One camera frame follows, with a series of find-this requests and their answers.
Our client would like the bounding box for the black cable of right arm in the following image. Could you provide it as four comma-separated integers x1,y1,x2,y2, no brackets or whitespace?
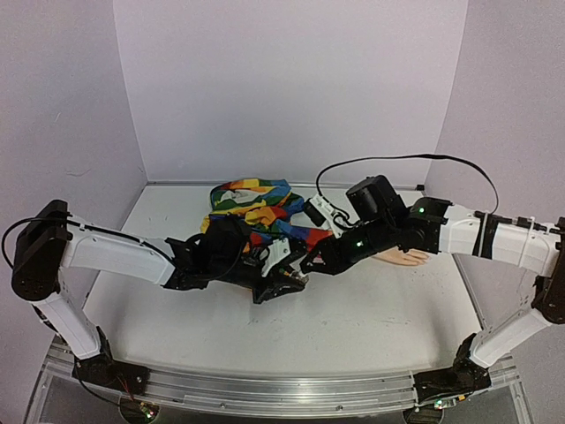
315,153,499,213

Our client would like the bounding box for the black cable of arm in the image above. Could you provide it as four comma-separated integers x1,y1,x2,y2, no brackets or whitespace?
1,216,41,270
315,153,499,213

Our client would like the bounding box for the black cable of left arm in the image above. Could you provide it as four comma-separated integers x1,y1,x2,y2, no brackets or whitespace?
1,216,41,270

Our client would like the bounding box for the small nail polish bottle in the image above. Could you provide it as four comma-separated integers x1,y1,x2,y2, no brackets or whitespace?
289,270,309,285

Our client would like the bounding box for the rainbow striped cloth garment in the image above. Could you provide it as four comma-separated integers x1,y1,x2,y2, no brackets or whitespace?
198,178,333,269

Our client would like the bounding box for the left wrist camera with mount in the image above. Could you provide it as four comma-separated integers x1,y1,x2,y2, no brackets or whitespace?
249,238,291,277

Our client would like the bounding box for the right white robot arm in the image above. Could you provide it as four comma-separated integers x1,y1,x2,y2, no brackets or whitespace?
300,175,564,405

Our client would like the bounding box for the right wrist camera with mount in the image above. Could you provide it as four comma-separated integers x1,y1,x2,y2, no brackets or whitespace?
304,194,352,239

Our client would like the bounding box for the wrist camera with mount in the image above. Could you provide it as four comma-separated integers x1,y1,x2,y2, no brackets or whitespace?
249,238,291,277
304,194,352,239

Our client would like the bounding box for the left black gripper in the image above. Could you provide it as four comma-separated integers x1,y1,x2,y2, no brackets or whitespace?
213,256,307,307

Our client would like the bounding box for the mannequin hand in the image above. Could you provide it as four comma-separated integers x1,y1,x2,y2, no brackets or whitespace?
373,248,429,267

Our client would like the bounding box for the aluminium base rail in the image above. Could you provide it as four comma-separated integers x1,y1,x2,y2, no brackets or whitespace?
45,345,519,418

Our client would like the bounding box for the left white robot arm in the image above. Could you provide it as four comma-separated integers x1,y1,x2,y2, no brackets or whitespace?
7,200,308,395

